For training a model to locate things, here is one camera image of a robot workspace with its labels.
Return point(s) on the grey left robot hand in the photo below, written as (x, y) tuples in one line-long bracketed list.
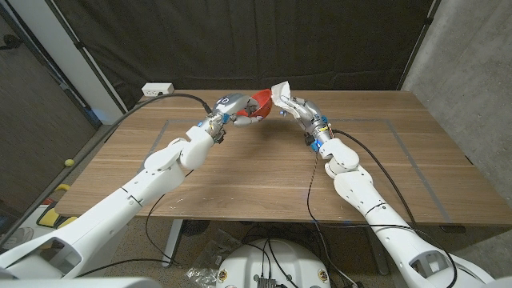
[(232, 104)]

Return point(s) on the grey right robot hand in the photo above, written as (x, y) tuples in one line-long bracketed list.
[(308, 114)]

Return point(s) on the red bowl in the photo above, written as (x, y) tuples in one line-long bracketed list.
[(264, 102)]

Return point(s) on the white cloth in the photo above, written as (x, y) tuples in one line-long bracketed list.
[(281, 92)]

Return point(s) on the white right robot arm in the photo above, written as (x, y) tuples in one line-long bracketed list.
[(380, 216)]

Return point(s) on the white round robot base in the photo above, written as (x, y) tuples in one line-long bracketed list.
[(276, 260)]

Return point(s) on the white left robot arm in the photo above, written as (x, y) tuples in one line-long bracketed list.
[(120, 216)]

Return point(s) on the black backdrop curtain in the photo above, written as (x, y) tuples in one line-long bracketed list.
[(256, 40)]

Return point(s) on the white power strip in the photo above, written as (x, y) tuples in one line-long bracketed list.
[(158, 89)]

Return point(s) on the grey tape outline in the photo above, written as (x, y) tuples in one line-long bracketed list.
[(416, 172)]

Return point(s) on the black round fan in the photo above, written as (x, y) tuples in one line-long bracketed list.
[(196, 227)]

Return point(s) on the white table leg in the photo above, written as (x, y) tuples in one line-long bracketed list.
[(173, 244)]

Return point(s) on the clear plastic bag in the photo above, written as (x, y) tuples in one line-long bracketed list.
[(212, 260)]

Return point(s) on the grey table leg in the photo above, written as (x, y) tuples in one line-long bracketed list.
[(378, 256)]

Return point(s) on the small yellow ball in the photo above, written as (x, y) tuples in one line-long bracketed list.
[(69, 162)]

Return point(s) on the yellow and black object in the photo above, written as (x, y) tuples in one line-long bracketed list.
[(50, 218)]

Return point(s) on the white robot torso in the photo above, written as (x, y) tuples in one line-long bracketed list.
[(80, 283)]

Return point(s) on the white door post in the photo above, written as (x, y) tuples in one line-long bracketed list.
[(68, 60)]

